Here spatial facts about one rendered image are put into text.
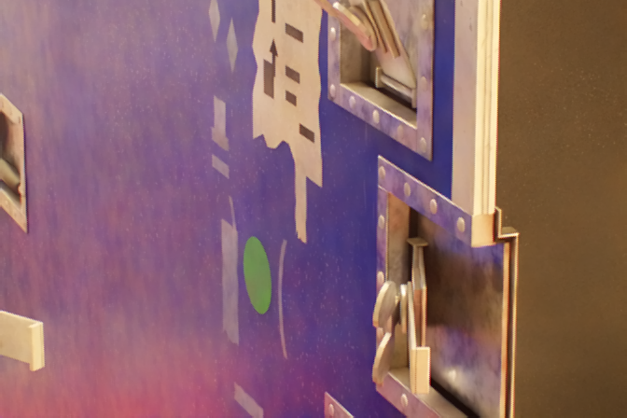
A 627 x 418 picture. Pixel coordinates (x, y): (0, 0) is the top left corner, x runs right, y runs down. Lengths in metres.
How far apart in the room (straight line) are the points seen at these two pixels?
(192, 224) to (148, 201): 0.09
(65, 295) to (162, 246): 0.27
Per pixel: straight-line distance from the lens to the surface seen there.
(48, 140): 1.74
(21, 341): 1.06
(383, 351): 1.09
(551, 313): 2.25
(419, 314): 1.08
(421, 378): 1.02
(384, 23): 1.09
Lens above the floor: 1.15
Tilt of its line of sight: 17 degrees down
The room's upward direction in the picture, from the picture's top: straight up
